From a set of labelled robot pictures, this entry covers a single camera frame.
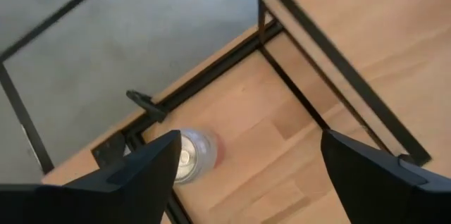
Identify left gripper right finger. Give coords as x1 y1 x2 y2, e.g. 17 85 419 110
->
320 130 451 224

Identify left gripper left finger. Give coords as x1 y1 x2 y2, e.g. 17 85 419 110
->
0 130 183 224

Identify pink beverage can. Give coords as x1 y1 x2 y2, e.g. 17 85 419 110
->
174 127 226 185

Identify small black clamp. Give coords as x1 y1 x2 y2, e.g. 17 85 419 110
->
125 89 168 123

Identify black aluminium station frame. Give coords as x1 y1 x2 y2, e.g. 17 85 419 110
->
90 19 286 224

